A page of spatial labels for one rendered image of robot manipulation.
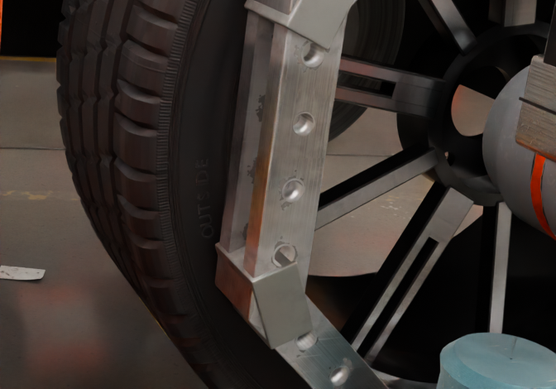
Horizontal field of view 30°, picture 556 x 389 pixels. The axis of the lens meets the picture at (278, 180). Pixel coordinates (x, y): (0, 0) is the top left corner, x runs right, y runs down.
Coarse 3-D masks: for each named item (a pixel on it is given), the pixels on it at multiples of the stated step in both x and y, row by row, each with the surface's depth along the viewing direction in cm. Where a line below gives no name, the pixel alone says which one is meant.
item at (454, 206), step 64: (448, 0) 79; (512, 0) 81; (384, 64) 79; (448, 64) 81; (512, 64) 89; (448, 128) 88; (384, 192) 82; (448, 192) 85; (448, 256) 112; (512, 256) 108; (384, 320) 87; (448, 320) 101; (512, 320) 100
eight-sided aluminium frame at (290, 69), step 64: (256, 0) 66; (320, 0) 62; (256, 64) 67; (320, 64) 64; (256, 128) 68; (320, 128) 65; (256, 192) 66; (256, 256) 66; (256, 320) 68; (320, 320) 70; (320, 384) 72; (384, 384) 75
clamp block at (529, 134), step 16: (544, 64) 53; (528, 80) 54; (544, 80) 53; (528, 96) 54; (544, 96) 53; (528, 112) 54; (544, 112) 53; (528, 128) 54; (544, 128) 53; (528, 144) 54; (544, 144) 53
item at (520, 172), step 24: (528, 72) 78; (504, 96) 78; (504, 120) 77; (504, 144) 75; (504, 168) 76; (528, 168) 73; (552, 168) 71; (504, 192) 77; (528, 192) 74; (552, 192) 71; (528, 216) 76; (552, 216) 72
